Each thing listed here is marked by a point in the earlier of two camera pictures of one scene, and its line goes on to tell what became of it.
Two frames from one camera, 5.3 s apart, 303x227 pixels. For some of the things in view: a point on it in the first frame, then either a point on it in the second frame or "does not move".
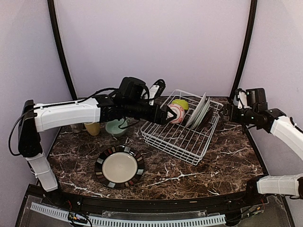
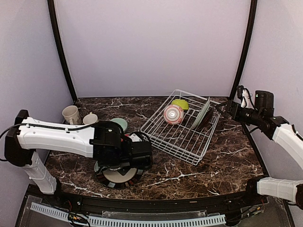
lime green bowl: x=182 y=102 does not move
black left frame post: x=52 y=18 does not move
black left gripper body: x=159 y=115 → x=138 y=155
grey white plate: x=197 y=108 → x=96 y=166
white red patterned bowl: x=179 y=111 does not move
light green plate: x=201 y=114 does not move
